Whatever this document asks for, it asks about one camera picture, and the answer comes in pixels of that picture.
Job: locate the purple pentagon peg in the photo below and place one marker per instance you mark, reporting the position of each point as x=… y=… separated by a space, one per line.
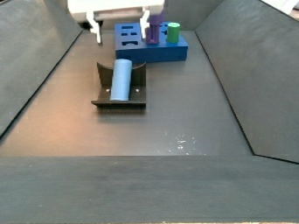
x=153 y=29

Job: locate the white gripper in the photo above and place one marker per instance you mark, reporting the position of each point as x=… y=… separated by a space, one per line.
x=95 y=10

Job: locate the light blue oval cylinder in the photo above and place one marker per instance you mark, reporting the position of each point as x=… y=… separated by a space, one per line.
x=121 y=80

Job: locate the green hexagon peg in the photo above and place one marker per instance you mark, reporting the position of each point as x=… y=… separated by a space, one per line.
x=173 y=32

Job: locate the blue shape sorter block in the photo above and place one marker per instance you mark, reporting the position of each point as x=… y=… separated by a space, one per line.
x=134 y=49

